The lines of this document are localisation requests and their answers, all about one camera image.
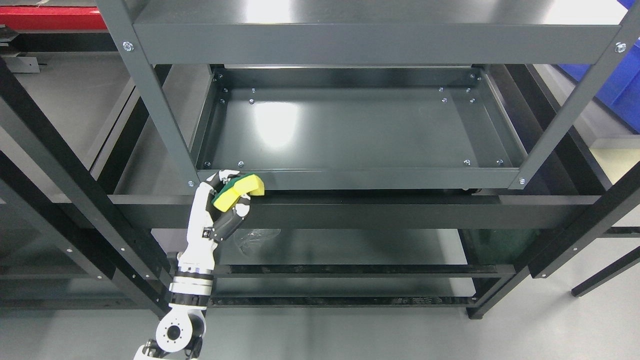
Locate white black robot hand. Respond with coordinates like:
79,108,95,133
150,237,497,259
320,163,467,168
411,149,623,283
177,170,251,270

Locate green yellow sponge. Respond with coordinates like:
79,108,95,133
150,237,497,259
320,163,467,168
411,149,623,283
211,173,266,213

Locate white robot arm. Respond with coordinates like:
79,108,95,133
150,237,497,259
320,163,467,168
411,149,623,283
134,267,214,360

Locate dark grey metal shelf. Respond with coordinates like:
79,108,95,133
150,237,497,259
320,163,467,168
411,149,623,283
97,0,639,319

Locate clear plastic wrap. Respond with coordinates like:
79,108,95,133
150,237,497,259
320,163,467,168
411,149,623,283
233,228,282,256

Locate black metal rack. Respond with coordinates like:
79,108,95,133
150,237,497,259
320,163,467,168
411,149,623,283
1,30,639,317

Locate red panel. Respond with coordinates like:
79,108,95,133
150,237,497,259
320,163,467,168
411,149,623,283
0,5,108,31

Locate blue plastic crate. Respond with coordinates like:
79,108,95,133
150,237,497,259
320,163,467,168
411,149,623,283
547,0,640,130

